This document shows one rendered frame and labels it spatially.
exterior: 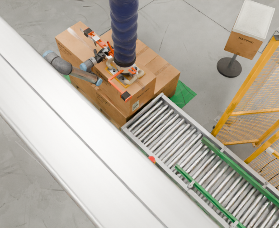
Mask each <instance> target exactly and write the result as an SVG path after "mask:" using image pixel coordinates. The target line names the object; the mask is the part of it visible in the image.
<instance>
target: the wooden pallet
mask: <svg viewBox="0 0 279 228"><path fill-rule="evenodd" d="M70 81H71V84H72V85H73V86H74V87H75V88H76V89H77V90H78V91H79V92H80V93H81V94H82V95H83V96H84V97H85V98H86V99H87V100H88V101H90V102H91V103H92V104H93V105H94V106H95V107H96V108H97V109H98V110H99V111H100V112H101V113H102V114H103V115H104V116H105V117H106V118H107V119H108V120H109V121H110V122H112V123H113V124H114V125H115V126H116V127H117V128H118V129H119V130H120V131H121V127H120V126H119V125H118V124H117V123H116V122H115V121H114V120H113V119H112V118H111V117H110V116H109V115H108V114H107V113H106V112H105V111H104V110H103V109H101V108H100V107H99V106H98V105H97V104H96V103H95V102H94V101H93V100H92V99H91V98H90V97H89V96H88V95H87V94H86V93H85V92H84V91H83V90H82V89H81V88H80V87H79V86H78V85H77V84H76V83H74V82H73V81H72V80H71V79H70ZM175 91H176V89H175V90H174V91H173V92H172V93H170V94H169V95H168V96H167V97H170V98H171V97H172V96H173V95H174V94H175Z"/></svg>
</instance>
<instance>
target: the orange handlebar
mask: <svg viewBox="0 0 279 228"><path fill-rule="evenodd" d="M99 41H100V42H101V43H99V42H98V41H96V43H97V44H98V45H99V46H100V47H101V48H104V47H105V46H107V44H106V43H105V42H104V41H102V40H101V39H100V40H99ZM110 55H111V56H112V57H113V54H112V53H110ZM131 69H132V70H134V72H133V71H131V70H130V69H128V71H129V72H130V73H132V74H136V72H137V71H136V70H135V69H134V68H133V67H132V68H131ZM123 71H124V70H120V71H119V72H117V73H116V74H114V75H113V76H112V77H110V78H109V79H108V82H109V83H110V84H111V85H112V86H113V87H114V88H115V89H117V90H118V91H119V92H120V93H123V92H122V91H121V90H120V89H119V88H118V87H117V86H116V85H115V84H114V83H113V82H112V81H111V80H112V79H113V78H115V77H116V76H118V75H119V74H120V73H122V72H123Z"/></svg>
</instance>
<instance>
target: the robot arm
mask: <svg viewBox="0 0 279 228"><path fill-rule="evenodd" d="M107 48H108V46H107V47H104V48H102V49H101V50H100V51H99V52H98V53H97V51H96V49H94V50H93V52H94V54H95V57H90V58H89V59H87V60H86V61H85V62H83V63H81V64H80V69H79V68H77V67H74V66H72V64H71V63H69V62H67V61H65V60H64V59H62V58H61V57H59V56H58V55H57V54H56V53H55V52H53V51H51V50H48V51H46V52H45V53H44V54H43V55H42V56H43V57H44V58H45V59H46V60H47V61H48V62H49V63H50V64H51V65H52V66H53V67H54V68H55V69H56V70H57V71H59V72H60V73H61V74H63V75H66V76H67V75H71V76H74V77H77V78H80V79H82V80H85V81H88V82H90V83H93V84H95V85H96V86H100V85H101V83H102V81H103V80H102V79H101V78H100V77H98V76H97V75H96V74H95V73H93V72H92V70H91V68H92V67H93V66H95V65H96V64H97V63H98V64H99V63H100V62H103V61H104V60H103V59H105V57H106V56H107V55H106V54H105V53H104V52H108V49H107ZM105 60H106V59H105Z"/></svg>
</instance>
